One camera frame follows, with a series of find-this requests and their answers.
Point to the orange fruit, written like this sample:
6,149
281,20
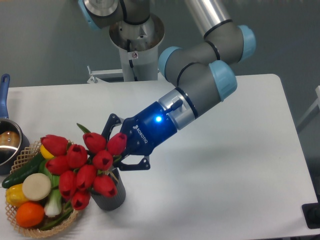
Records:
29,214

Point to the white frame at right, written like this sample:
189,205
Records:
310,113

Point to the yellow bell pepper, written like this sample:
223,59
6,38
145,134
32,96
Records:
15,196

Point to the black device at table edge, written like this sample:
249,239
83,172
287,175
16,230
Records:
311,212

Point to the green bok choy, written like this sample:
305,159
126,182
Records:
53,205

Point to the dark grey ribbed vase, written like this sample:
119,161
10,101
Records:
117,197

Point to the dark green cucumber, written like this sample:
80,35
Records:
29,168

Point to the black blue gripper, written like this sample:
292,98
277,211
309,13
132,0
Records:
145,131

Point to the yellow squash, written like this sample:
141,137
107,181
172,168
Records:
45,153

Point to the green bean pod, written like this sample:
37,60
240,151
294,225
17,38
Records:
57,218

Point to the red tulip bouquet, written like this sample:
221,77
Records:
82,168

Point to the blue handled saucepan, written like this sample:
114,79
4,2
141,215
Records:
12,138

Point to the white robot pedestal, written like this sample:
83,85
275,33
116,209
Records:
138,51

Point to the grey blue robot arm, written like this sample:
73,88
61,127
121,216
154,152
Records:
201,75

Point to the woven wicker basket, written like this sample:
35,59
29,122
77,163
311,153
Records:
34,233

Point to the beige round disc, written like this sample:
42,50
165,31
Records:
36,186

